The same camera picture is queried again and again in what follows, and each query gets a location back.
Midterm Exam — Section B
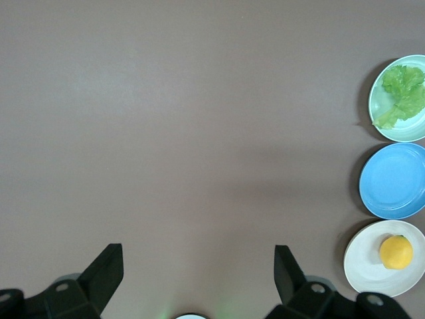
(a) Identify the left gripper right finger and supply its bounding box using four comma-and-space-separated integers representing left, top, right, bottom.
262, 245, 411, 319

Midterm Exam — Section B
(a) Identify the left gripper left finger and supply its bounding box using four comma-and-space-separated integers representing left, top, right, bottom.
0, 243, 125, 319

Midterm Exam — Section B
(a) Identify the yellow lemon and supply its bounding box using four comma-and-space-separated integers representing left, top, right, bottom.
379, 234, 414, 270

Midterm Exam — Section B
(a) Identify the green lettuce leaf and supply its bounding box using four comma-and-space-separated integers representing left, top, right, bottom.
371, 64, 425, 130

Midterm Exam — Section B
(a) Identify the beige plate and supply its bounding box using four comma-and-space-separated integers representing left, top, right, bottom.
343, 219, 425, 298

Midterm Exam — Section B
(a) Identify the blue plate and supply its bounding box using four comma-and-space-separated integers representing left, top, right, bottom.
359, 142, 425, 221

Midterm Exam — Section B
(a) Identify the brown table mat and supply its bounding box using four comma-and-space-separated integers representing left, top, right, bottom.
0, 0, 425, 319

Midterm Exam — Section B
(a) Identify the pale green plate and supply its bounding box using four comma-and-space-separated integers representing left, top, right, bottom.
368, 54, 425, 142

